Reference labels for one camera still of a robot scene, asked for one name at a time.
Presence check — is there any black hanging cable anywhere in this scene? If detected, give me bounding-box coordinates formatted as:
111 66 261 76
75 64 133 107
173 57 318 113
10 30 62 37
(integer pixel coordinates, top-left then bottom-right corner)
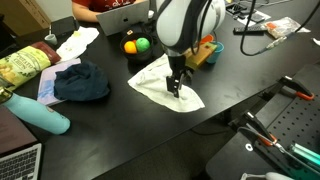
239 0 320 57

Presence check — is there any thin white cable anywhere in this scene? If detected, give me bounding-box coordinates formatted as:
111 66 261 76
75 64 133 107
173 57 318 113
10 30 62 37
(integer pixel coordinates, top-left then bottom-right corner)
239 171 268 180

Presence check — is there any small grey cup with spoon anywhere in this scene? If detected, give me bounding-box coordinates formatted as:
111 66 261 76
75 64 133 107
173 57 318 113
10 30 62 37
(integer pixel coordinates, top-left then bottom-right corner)
43 24 59 46

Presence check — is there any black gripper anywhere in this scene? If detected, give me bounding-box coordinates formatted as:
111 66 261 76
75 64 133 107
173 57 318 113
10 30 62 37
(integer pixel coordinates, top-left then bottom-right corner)
165 54 195 99

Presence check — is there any orange ball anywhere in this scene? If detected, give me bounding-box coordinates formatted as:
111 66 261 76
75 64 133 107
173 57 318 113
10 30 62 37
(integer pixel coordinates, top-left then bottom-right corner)
123 40 138 55

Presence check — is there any clear plastic bag package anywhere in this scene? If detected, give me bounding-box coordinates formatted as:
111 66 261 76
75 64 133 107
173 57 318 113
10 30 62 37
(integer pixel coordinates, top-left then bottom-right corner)
261 16 311 40

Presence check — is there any grey keyboard laptop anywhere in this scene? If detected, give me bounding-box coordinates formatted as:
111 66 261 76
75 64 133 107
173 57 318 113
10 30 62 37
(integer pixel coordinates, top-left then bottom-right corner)
0 105 44 180

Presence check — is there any silver laptop with logo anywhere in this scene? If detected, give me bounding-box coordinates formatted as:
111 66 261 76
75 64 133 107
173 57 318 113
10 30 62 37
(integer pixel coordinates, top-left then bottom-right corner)
95 0 151 37

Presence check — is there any black perforated mounting board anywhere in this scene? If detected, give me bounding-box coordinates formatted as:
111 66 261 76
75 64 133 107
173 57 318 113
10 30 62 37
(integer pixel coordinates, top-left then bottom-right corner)
205 63 320 180

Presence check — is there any black TV remote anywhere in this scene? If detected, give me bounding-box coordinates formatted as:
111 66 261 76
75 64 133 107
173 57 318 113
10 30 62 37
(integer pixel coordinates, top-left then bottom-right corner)
232 24 270 36

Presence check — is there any black clamp orange handle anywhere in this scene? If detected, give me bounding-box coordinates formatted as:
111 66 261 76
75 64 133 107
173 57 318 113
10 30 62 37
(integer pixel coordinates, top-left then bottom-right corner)
265 75 316 102
229 111 278 148

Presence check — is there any orange cup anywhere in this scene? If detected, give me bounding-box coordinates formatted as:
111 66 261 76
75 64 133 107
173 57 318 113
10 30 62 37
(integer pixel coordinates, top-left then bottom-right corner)
199 33 215 46

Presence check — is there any black box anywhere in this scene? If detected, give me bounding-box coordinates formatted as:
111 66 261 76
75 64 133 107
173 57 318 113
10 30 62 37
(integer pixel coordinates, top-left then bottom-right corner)
49 15 79 37

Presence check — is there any black wallet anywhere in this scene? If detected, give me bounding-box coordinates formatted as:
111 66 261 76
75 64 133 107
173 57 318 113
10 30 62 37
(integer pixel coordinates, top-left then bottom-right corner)
249 12 265 24

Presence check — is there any brown cardboard box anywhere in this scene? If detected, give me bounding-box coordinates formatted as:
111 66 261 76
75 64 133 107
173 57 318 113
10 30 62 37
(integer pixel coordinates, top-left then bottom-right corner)
0 0 53 38

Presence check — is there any person's bare forearm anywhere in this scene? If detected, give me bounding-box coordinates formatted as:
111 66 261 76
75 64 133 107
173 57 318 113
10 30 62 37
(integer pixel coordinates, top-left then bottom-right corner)
71 1 102 23

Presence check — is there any green ball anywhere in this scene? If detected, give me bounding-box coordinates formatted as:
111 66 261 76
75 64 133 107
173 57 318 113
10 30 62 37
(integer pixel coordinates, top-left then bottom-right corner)
135 37 152 54

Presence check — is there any white towel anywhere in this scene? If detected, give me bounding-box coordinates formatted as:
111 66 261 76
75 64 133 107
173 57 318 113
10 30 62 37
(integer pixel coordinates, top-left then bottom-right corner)
127 53 206 114

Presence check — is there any teal metal water bottle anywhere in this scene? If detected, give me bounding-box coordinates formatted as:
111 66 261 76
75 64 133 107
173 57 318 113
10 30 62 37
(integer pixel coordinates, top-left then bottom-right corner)
0 87 72 136

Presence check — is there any dark blue crumpled cloth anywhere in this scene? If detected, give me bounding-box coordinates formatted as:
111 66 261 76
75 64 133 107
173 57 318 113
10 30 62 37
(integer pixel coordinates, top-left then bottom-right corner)
53 60 111 102

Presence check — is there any person's red shirt torso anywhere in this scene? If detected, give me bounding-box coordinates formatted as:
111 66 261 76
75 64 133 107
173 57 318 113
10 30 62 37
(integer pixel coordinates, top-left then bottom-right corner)
72 0 138 13

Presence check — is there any lavender notebook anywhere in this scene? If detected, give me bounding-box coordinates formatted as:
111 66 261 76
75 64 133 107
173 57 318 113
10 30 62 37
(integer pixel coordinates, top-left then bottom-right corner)
36 57 82 107

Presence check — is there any pale rounded robot base cap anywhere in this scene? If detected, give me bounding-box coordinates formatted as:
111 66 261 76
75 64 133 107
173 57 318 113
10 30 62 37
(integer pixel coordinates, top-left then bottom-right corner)
264 171 295 180

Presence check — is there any white paper sheet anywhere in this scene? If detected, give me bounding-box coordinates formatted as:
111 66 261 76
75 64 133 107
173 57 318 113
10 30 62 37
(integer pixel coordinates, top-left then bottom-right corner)
237 9 272 28

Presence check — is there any aluminium extrusion bar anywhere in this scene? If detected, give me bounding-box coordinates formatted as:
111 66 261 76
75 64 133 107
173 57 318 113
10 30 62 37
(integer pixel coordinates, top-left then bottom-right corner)
289 142 320 168

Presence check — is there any yellow potato chips bag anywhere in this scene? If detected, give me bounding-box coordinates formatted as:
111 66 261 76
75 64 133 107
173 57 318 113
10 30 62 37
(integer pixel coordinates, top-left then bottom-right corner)
0 41 62 92

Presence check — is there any white paper napkin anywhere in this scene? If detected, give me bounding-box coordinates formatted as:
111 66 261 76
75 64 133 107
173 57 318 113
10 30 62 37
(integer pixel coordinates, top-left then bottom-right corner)
55 25 101 64

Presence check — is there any black bowl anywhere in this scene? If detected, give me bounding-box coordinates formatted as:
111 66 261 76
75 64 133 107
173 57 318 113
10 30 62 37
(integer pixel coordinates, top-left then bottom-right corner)
119 30 155 63

